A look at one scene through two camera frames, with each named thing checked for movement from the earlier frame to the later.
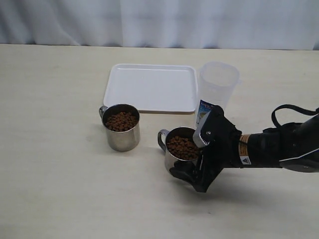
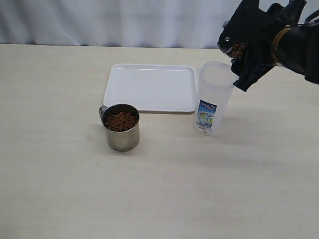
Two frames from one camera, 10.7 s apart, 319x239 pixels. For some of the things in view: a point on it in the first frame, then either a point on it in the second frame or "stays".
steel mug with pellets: (122, 122) stays
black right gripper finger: (202, 173) → (249, 69)
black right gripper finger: (205, 133) → (247, 22)
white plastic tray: (154, 88) stays
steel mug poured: (178, 144) → (232, 40)
